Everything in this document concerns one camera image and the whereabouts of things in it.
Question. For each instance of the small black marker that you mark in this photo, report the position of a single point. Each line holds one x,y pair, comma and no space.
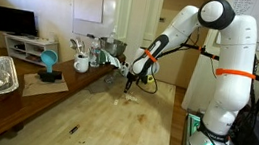
74,129

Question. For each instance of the white paper on whiteboard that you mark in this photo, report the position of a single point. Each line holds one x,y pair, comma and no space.
88,3

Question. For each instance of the brown cardboard sheet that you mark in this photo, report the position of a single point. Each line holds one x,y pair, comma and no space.
36,89

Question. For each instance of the white mug holding spoons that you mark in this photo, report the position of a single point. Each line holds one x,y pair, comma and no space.
81,64

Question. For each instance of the large steel mixing bowl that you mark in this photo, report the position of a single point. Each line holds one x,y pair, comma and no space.
114,48

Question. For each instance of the metal spoon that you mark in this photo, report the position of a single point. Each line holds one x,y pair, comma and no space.
82,46
73,44

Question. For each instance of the letter tile S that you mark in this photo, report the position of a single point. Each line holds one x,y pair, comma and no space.
115,103

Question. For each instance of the clear plastic water bottle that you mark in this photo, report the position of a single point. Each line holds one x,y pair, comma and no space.
94,56

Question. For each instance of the letter tile O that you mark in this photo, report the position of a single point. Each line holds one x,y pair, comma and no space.
116,100

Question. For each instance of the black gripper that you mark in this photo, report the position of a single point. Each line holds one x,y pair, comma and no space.
132,77

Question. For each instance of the white television stand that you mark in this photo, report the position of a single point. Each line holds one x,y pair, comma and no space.
31,41

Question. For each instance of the clear pump soap bottle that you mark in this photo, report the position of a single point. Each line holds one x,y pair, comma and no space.
111,39

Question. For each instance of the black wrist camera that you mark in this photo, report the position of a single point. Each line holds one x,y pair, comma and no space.
142,79

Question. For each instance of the black flat screen television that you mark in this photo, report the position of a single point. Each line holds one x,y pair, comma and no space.
13,20

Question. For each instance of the white door frame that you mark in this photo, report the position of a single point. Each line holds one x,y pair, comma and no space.
123,14

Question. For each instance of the black block base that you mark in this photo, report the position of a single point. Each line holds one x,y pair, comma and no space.
50,76

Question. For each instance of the white wall whiteboard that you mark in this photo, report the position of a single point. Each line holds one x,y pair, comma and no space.
107,12

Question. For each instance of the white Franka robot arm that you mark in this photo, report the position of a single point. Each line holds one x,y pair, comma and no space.
231,89

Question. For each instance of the green striped white towel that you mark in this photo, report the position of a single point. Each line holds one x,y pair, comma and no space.
112,61

